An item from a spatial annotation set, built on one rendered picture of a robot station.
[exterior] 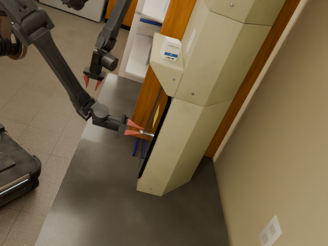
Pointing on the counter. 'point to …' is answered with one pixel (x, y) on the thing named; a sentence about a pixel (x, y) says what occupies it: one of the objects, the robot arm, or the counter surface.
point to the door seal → (156, 135)
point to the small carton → (170, 48)
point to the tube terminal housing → (200, 95)
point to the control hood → (166, 67)
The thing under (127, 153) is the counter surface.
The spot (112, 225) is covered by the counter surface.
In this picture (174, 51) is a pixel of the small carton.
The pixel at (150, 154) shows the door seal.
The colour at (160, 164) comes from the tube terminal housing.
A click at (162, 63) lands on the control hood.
